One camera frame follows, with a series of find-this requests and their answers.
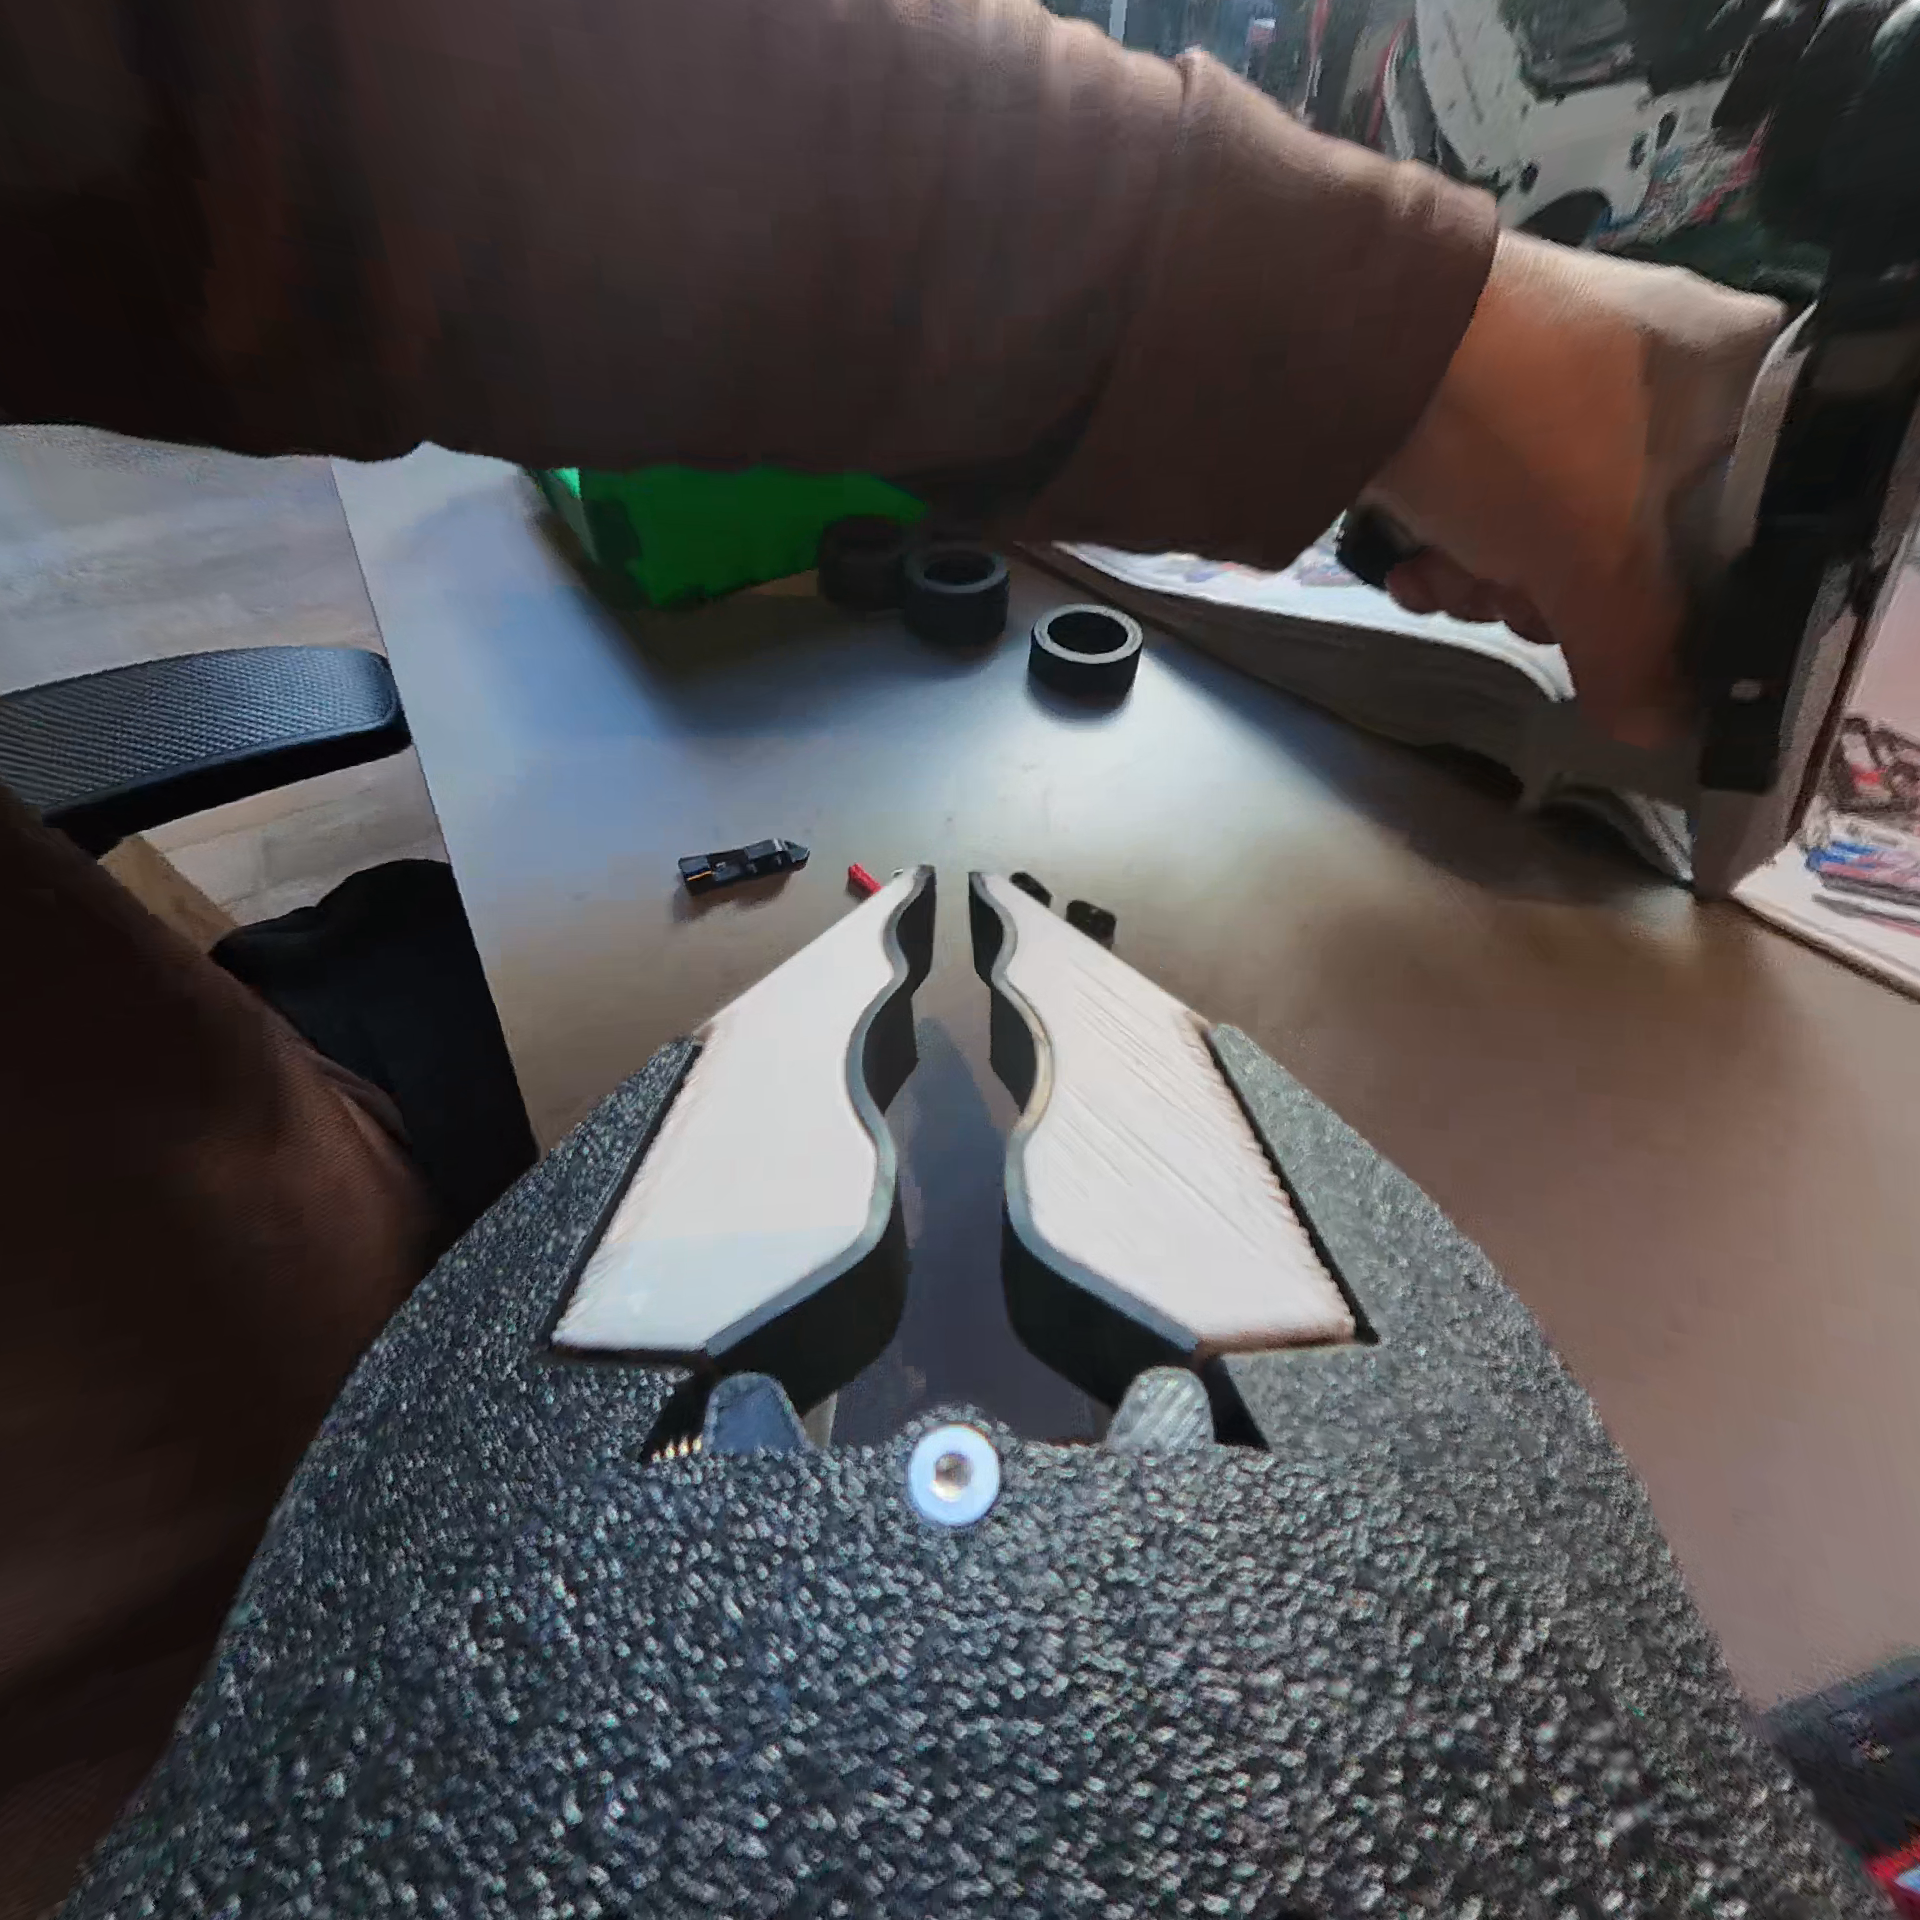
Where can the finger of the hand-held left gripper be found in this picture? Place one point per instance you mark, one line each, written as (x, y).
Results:
(1770, 840)

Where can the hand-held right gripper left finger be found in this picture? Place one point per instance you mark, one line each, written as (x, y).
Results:
(735, 1185)

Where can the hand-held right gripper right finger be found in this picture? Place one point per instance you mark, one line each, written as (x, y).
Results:
(1161, 1185)

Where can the black long panel piece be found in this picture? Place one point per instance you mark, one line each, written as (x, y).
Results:
(735, 866)

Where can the instruction booklet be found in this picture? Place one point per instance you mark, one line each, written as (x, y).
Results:
(1350, 644)

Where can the green plastic bin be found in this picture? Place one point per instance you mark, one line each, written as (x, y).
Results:
(704, 533)

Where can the person's left forearm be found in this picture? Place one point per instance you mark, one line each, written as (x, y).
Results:
(751, 225)

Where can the person's left hand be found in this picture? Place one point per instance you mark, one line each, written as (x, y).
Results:
(1589, 435)

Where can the toy car set box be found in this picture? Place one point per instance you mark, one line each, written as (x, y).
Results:
(1576, 120)

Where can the black rubber tyre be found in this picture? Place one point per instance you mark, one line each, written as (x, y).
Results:
(918, 598)
(1050, 668)
(862, 570)

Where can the black chair armrest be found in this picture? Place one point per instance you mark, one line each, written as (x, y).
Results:
(194, 734)

